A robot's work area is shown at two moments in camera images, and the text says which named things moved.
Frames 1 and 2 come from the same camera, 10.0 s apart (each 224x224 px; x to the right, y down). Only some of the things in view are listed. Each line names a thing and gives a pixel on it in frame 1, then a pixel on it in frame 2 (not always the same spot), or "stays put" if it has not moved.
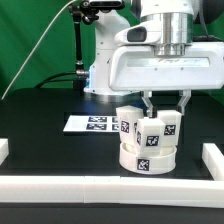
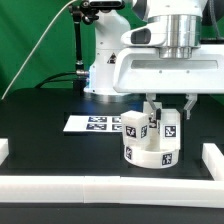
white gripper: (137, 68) stays put
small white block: (127, 117) to (153, 140)
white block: (150, 135) to (135, 128)
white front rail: (113, 190) stays put
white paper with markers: (92, 123) stays put
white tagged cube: (172, 120) stays put
